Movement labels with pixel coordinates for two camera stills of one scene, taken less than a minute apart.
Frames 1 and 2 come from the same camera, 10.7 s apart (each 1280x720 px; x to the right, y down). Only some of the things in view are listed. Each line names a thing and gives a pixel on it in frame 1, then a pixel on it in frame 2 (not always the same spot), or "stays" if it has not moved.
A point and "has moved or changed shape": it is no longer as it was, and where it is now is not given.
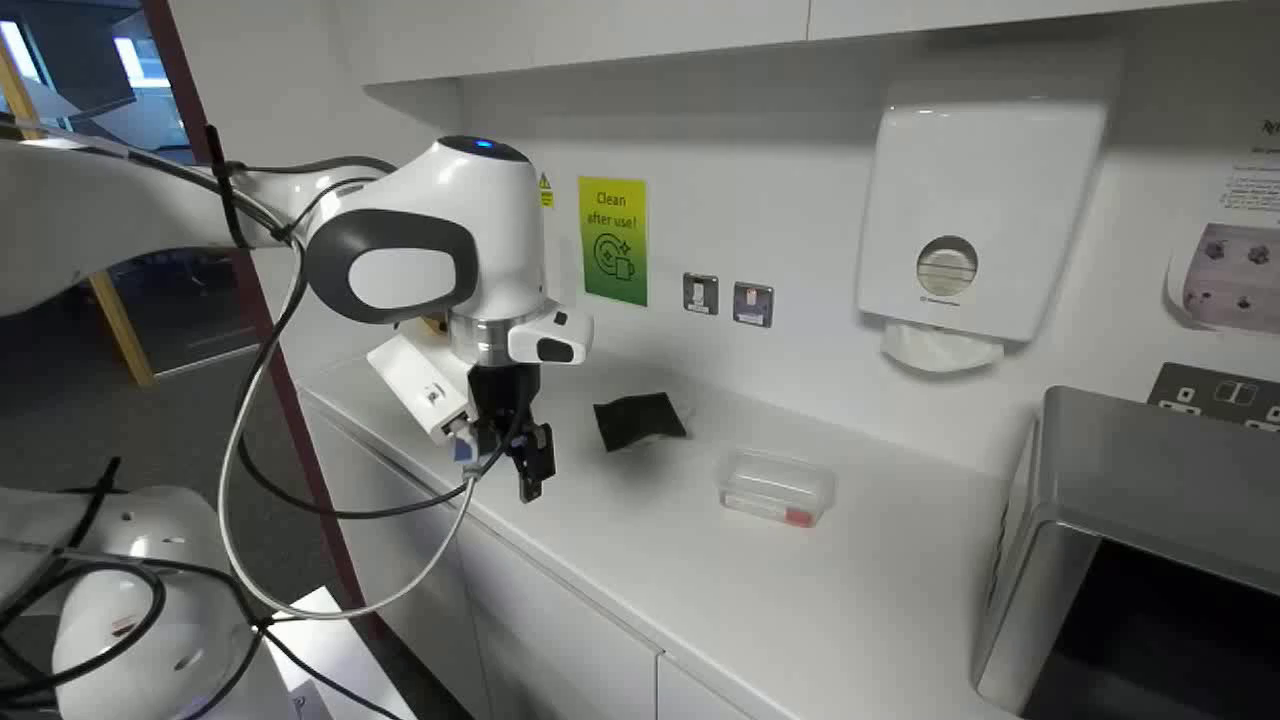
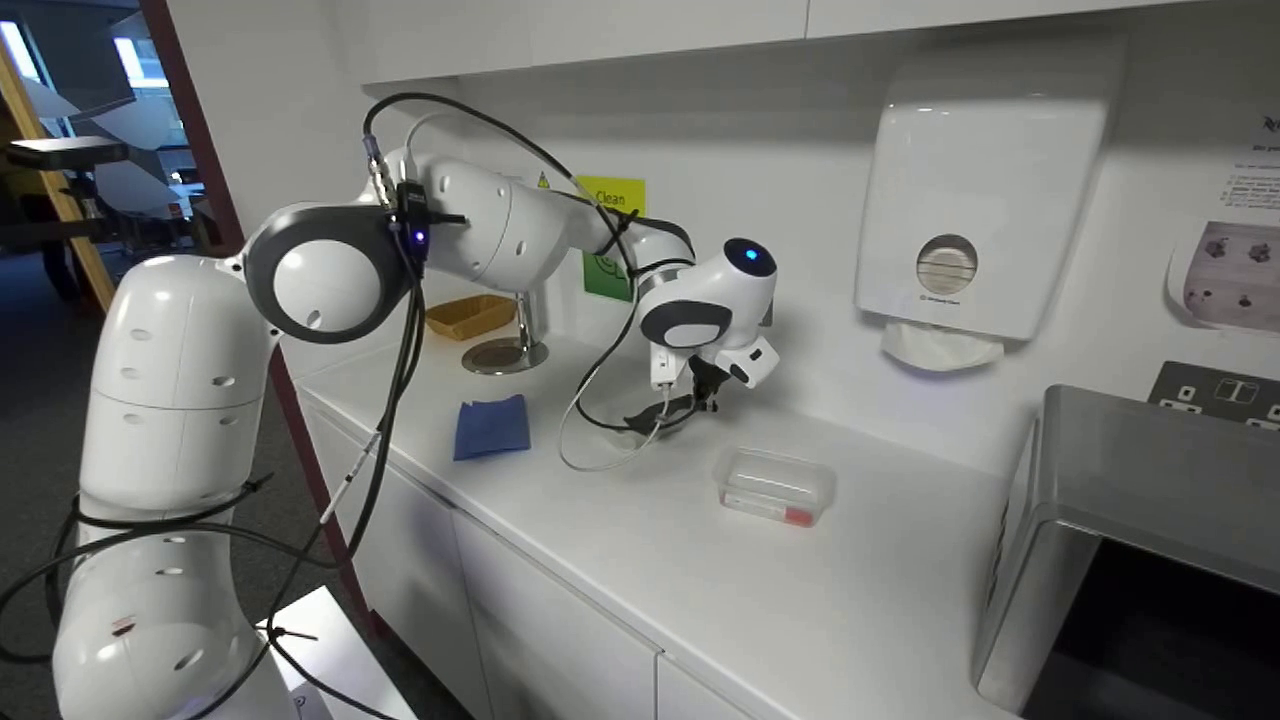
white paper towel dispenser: x=967 y=216 stays
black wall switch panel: x=1246 y=403 stays
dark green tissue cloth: x=638 y=419 has moved or changed shape
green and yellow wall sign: x=615 y=237 stays
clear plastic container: x=776 y=485 stays
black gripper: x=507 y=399 to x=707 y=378
